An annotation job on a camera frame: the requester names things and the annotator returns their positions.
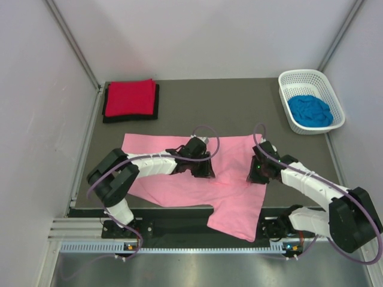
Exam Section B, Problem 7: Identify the pink t shirt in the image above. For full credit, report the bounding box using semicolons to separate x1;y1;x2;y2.
128;135;266;242

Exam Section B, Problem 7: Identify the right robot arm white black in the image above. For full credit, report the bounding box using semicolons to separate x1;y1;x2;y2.
247;141;382;254

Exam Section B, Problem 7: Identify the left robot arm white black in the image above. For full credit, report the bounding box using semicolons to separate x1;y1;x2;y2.
86;135;215;237

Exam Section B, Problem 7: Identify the blue t shirt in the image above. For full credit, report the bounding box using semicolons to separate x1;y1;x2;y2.
288;95;333;128

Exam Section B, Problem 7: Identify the folded red t shirt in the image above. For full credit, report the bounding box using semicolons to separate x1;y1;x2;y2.
106;79;156;117

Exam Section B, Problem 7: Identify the folded black t shirt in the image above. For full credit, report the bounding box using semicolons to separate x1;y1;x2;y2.
102;84;160;124

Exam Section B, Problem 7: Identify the white plastic basket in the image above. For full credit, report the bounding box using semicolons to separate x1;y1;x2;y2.
278;69;345;135

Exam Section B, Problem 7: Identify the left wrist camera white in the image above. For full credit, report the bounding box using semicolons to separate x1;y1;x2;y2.
191;135;209;145

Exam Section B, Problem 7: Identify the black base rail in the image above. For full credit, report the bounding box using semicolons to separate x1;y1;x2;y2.
101;208;336;248

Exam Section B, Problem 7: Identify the grey slotted cable duct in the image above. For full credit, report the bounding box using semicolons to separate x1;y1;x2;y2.
60;241;299;255

